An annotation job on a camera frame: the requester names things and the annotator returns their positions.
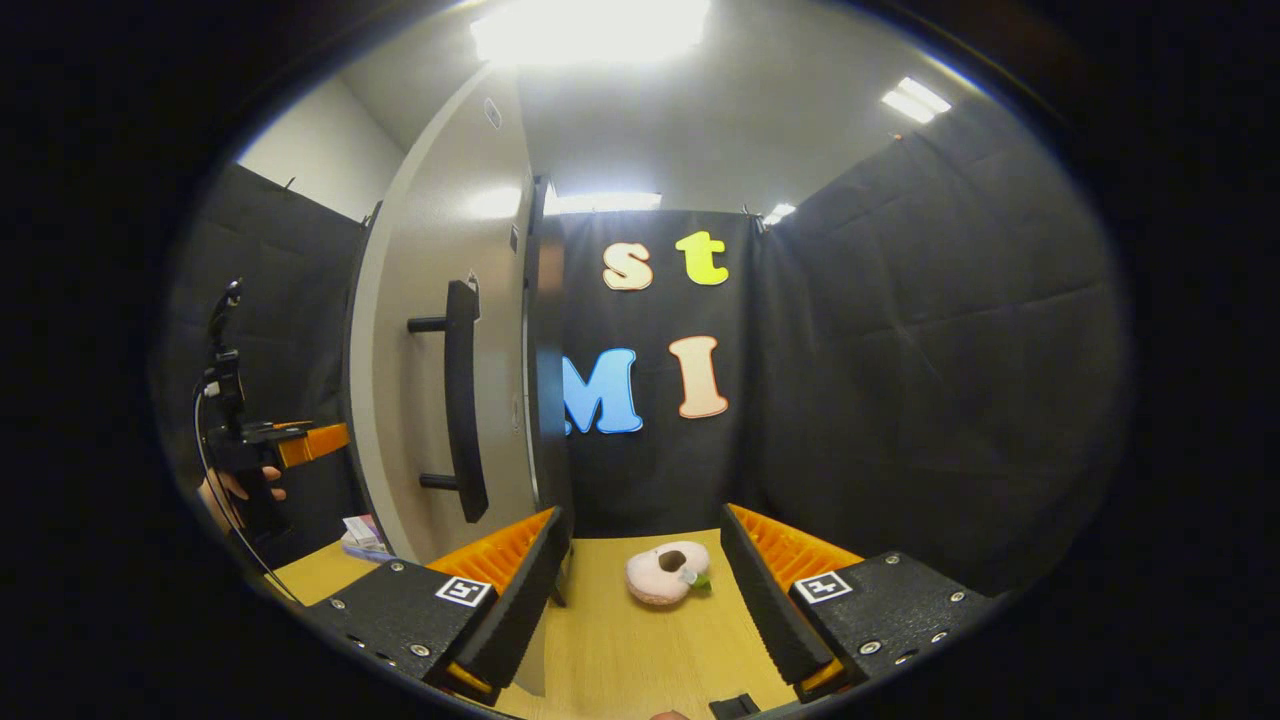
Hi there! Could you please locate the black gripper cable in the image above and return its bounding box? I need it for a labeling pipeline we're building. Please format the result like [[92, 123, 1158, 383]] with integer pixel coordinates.
[[192, 380, 303, 606]]

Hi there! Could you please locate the black door handle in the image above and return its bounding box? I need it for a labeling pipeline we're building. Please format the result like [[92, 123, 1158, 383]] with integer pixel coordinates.
[[407, 280, 491, 524]]

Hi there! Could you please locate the black backdrop cloth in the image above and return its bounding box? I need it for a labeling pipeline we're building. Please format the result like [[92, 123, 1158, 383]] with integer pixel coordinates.
[[165, 95, 1126, 596]]

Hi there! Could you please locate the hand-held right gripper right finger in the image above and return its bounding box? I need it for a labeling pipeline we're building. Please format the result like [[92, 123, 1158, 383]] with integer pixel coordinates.
[[720, 503, 996, 704]]

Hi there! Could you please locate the grey cabinet door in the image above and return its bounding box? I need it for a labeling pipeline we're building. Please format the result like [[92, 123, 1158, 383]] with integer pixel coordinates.
[[345, 65, 551, 698]]

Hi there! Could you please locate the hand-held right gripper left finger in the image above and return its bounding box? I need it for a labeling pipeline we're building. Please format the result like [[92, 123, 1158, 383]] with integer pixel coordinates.
[[305, 506, 573, 706]]

